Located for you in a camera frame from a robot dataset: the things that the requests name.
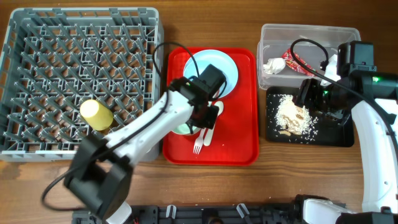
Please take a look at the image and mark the rice and peanut shell scraps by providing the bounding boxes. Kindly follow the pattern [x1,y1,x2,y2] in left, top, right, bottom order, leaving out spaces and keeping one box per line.
[275,95,318,141]

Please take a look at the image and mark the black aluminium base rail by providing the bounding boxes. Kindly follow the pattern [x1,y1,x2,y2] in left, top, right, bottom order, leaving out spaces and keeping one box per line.
[72,202,349,224]

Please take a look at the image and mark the grey plastic dishwasher rack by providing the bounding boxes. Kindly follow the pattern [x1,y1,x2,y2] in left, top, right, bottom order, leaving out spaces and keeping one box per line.
[1,7,164,162]

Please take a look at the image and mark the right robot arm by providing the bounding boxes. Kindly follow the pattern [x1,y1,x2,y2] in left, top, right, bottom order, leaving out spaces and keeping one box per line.
[291,40,397,223]

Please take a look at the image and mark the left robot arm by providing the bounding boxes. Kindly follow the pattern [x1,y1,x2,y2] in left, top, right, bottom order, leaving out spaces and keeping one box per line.
[63,77,225,223]

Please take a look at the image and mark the clear plastic waste bin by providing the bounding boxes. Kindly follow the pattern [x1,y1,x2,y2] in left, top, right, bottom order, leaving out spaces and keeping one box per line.
[257,24,361,90]

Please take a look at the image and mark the green saucer plate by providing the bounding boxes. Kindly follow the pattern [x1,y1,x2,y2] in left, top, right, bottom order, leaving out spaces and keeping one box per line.
[172,123,200,136]

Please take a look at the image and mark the black plastic waste tray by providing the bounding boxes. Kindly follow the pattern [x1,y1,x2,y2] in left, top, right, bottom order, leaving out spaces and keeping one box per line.
[266,86,354,147]

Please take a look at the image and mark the red snack wrapper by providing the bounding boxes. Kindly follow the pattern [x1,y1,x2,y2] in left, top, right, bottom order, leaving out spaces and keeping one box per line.
[282,49,316,77]

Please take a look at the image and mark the white paper napkin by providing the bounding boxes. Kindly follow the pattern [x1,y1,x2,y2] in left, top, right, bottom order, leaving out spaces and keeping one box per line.
[263,58,286,75]

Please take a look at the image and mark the light blue round plate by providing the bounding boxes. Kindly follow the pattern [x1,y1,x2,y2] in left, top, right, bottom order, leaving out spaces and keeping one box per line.
[183,49,239,99]

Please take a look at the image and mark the white plastic fork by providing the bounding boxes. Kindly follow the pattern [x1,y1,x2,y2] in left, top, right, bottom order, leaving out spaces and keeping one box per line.
[193,128,206,154]

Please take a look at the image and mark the white plastic spoon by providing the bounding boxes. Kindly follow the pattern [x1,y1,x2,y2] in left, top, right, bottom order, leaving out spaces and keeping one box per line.
[203,101,224,146]

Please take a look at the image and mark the red plastic serving tray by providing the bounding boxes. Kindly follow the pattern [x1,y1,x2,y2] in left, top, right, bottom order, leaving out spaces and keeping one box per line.
[163,47,259,166]

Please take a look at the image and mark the yellow plastic cup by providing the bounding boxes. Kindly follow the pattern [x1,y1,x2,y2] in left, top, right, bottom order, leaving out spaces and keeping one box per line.
[80,100,113,131]

